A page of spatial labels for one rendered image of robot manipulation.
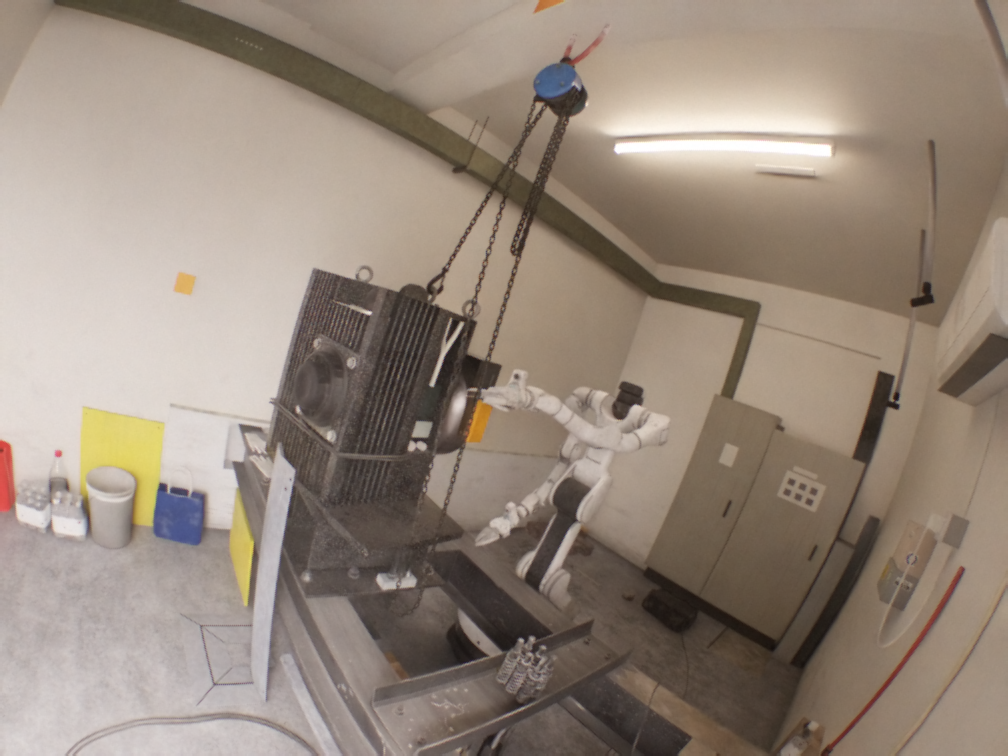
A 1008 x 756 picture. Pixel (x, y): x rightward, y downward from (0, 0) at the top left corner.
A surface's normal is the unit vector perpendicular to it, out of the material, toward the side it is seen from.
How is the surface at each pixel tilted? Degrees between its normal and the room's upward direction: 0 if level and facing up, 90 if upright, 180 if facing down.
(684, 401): 90
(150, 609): 0
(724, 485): 90
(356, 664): 0
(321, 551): 90
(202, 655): 10
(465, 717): 0
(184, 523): 89
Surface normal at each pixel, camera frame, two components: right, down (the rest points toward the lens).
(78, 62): 0.63, 0.28
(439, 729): 0.32, -0.94
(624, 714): -0.70, -0.18
